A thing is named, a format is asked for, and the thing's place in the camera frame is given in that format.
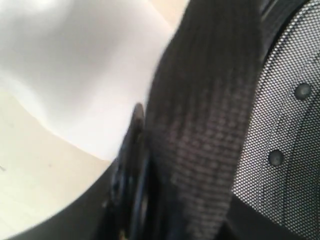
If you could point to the black helmet with visor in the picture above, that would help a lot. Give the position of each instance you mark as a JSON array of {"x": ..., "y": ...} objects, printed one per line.
[{"x": 228, "y": 147}]

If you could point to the white mannequin head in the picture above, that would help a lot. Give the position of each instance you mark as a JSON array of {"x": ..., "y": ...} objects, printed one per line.
[{"x": 79, "y": 66}]

